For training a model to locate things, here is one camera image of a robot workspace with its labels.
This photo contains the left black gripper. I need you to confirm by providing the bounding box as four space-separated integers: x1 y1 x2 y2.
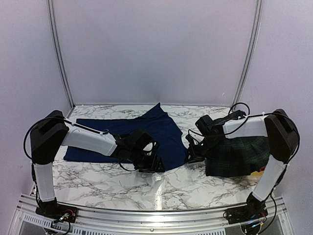
129 147 166 173

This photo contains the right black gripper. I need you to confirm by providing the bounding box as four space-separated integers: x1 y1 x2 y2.
184 136 221 164

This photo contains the navy blue t-shirt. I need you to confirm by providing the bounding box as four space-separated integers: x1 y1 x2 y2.
77 103 188 171

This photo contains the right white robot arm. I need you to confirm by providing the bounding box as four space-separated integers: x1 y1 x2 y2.
185 109 300 219

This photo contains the dark green plaid garment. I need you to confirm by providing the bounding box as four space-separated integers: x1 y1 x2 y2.
205 137 269 178

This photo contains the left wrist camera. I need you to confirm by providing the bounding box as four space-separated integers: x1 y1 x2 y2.
129 128 155 151

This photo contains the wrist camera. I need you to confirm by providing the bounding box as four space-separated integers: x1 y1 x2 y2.
129 128 155 151
195 115 213 136

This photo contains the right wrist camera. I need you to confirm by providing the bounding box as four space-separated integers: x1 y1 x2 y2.
195 115 213 136

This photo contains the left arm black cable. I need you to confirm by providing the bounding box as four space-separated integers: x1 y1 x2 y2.
23 117 111 172

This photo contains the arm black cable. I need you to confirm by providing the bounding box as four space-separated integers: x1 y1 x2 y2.
228 102 251 118
23 117 111 172

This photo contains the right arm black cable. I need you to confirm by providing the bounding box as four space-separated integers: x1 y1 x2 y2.
228 102 251 118

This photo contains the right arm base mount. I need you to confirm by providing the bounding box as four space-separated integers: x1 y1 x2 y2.
223 205 268 224

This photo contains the front aluminium rail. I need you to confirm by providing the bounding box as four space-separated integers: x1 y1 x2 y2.
8 194 294 235

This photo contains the right aluminium frame post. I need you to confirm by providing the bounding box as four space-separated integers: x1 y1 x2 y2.
232 0 264 105

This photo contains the aluminium frame post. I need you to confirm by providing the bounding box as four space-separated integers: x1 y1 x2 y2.
46 0 75 109
232 0 264 105

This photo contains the left aluminium frame post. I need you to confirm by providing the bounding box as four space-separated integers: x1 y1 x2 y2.
46 0 75 109

